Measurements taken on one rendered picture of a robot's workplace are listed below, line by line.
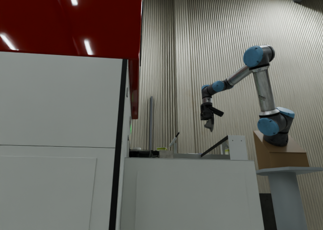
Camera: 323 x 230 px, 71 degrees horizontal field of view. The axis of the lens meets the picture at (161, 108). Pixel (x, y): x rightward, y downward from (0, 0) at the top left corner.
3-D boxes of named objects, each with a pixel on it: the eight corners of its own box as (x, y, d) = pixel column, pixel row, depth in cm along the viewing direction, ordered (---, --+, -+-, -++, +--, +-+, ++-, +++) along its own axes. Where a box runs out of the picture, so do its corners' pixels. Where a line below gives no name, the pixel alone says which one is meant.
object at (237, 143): (230, 161, 115) (228, 134, 120) (202, 173, 166) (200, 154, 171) (248, 161, 116) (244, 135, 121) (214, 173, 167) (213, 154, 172)
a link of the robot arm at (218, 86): (225, 78, 166) (214, 84, 175) (215, 80, 160) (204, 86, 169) (229, 87, 165) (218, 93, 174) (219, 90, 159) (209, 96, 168)
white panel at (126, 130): (115, 147, 86) (122, 58, 101) (125, 172, 161) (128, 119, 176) (123, 147, 86) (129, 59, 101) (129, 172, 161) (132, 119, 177)
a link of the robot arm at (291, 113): (292, 129, 148) (300, 110, 142) (282, 134, 140) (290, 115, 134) (275, 121, 156) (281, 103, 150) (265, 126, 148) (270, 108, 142)
